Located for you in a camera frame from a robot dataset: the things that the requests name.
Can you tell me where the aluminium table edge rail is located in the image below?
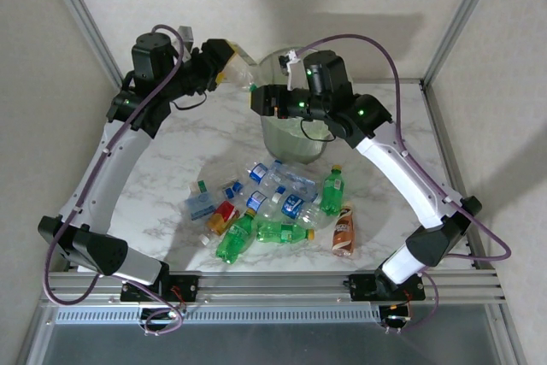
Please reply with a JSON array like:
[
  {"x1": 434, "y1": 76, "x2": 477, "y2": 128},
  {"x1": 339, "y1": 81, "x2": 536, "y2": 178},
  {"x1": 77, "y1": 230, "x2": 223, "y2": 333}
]
[{"x1": 123, "y1": 77, "x2": 425, "y2": 85}]

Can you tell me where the right gripper thin black cable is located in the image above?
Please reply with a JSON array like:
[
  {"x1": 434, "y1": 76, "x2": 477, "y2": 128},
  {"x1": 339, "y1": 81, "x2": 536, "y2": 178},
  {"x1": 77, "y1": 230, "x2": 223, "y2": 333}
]
[{"x1": 300, "y1": 118, "x2": 337, "y2": 143}]

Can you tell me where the red label orange drink bottle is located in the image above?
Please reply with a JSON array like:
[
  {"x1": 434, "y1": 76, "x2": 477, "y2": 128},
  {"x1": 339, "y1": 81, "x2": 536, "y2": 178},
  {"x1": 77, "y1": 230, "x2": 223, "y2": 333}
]
[{"x1": 198, "y1": 200, "x2": 240, "y2": 247}]

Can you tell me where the pale blue square bottle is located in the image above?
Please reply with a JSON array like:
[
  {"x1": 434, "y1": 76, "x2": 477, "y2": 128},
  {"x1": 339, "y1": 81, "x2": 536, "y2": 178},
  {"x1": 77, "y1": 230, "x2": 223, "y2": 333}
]
[{"x1": 185, "y1": 180, "x2": 217, "y2": 221}]

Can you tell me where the brown drink bottle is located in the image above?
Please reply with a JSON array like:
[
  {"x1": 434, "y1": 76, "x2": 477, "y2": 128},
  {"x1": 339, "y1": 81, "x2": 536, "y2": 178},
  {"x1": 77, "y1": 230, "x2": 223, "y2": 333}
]
[{"x1": 332, "y1": 201, "x2": 358, "y2": 257}]

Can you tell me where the clear bottle dark blue label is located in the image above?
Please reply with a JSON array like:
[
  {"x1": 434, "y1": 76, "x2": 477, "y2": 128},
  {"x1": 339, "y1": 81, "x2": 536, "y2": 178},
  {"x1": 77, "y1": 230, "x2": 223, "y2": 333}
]
[{"x1": 247, "y1": 159, "x2": 284, "y2": 182}]

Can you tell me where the grey metal panel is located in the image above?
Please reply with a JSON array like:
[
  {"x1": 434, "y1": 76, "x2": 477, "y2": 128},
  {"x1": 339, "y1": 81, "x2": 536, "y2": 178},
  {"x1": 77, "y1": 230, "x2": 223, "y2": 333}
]
[{"x1": 40, "y1": 322, "x2": 508, "y2": 365}]

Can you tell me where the green plastic bottle yellow cap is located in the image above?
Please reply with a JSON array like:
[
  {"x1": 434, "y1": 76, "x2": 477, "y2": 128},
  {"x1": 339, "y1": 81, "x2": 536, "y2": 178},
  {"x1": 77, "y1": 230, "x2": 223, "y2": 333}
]
[
  {"x1": 215, "y1": 209, "x2": 258, "y2": 264},
  {"x1": 320, "y1": 163, "x2": 345, "y2": 216},
  {"x1": 255, "y1": 220, "x2": 316, "y2": 244}
]

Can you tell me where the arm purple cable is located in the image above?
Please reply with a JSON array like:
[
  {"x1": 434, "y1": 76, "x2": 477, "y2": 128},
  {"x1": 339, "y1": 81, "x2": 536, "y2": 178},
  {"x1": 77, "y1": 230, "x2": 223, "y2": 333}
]
[
  {"x1": 42, "y1": 24, "x2": 188, "y2": 336},
  {"x1": 297, "y1": 33, "x2": 512, "y2": 336}
]

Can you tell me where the pale green bin liner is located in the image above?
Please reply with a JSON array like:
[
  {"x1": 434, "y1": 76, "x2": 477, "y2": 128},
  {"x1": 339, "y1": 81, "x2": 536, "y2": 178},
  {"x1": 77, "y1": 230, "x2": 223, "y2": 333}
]
[{"x1": 258, "y1": 44, "x2": 338, "y2": 144}]

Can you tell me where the aluminium frame post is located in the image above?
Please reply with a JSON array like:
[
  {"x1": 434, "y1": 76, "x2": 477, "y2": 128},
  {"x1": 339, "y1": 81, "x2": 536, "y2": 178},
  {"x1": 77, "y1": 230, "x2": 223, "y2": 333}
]
[
  {"x1": 36, "y1": 0, "x2": 132, "y2": 91},
  {"x1": 421, "y1": 0, "x2": 508, "y2": 88}
]

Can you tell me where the clear plastic bottle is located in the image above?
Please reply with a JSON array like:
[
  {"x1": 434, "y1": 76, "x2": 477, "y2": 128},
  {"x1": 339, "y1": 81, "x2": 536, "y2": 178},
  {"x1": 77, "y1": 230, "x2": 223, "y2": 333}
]
[{"x1": 221, "y1": 56, "x2": 261, "y2": 93}]

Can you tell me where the gripper thin black cable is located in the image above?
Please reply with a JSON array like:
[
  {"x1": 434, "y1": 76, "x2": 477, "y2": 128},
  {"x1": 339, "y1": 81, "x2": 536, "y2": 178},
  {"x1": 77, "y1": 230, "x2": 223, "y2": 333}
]
[
  {"x1": 300, "y1": 118, "x2": 337, "y2": 143},
  {"x1": 170, "y1": 91, "x2": 211, "y2": 112}
]

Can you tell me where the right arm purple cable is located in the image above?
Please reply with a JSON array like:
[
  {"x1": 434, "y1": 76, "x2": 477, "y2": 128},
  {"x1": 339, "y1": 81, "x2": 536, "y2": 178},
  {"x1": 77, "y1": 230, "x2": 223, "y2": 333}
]
[{"x1": 297, "y1": 33, "x2": 512, "y2": 336}]

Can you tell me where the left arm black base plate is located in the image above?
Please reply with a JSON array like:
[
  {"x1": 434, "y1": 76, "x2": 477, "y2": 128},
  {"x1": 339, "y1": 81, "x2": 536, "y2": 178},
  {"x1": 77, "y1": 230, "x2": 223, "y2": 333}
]
[{"x1": 120, "y1": 274, "x2": 201, "y2": 303}]

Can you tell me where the slotted grey cable duct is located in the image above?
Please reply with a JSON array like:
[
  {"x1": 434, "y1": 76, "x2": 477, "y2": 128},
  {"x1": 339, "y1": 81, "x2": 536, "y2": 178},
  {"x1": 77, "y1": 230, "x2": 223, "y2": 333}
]
[{"x1": 50, "y1": 305, "x2": 382, "y2": 326}]

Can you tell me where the grey mesh waste bin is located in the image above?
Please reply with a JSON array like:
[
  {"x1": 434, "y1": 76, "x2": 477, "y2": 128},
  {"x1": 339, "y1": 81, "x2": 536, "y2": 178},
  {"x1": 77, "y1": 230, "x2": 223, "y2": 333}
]
[{"x1": 258, "y1": 45, "x2": 338, "y2": 166}]

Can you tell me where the aluminium side frame rail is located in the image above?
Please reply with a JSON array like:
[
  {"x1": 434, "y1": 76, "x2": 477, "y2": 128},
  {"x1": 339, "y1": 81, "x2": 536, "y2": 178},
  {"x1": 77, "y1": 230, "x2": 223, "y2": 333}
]
[
  {"x1": 16, "y1": 82, "x2": 132, "y2": 365},
  {"x1": 420, "y1": 80, "x2": 529, "y2": 365}
]

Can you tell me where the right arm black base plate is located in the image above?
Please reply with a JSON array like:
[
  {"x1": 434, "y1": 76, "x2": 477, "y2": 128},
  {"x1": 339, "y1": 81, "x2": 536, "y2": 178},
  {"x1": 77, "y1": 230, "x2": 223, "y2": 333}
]
[{"x1": 348, "y1": 273, "x2": 426, "y2": 302}]

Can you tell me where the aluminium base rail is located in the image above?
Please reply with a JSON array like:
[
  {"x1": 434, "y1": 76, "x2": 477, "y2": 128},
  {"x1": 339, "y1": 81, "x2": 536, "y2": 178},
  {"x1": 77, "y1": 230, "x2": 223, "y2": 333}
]
[{"x1": 40, "y1": 269, "x2": 504, "y2": 309}]

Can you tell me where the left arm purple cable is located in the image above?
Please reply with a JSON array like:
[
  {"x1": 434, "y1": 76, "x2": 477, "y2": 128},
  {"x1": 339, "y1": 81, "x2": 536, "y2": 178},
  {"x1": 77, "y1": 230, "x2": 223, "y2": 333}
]
[{"x1": 42, "y1": 24, "x2": 188, "y2": 336}]

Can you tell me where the left gripper thin black cable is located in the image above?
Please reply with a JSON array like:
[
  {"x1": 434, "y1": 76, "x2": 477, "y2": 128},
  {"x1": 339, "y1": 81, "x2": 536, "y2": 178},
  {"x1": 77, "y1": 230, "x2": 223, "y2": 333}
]
[{"x1": 170, "y1": 91, "x2": 211, "y2": 112}]

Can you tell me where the clear bottle blue label white cap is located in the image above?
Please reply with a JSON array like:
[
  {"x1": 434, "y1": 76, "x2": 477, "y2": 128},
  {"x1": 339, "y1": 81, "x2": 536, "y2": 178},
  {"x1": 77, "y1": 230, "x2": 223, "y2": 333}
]
[{"x1": 271, "y1": 191, "x2": 333, "y2": 230}]

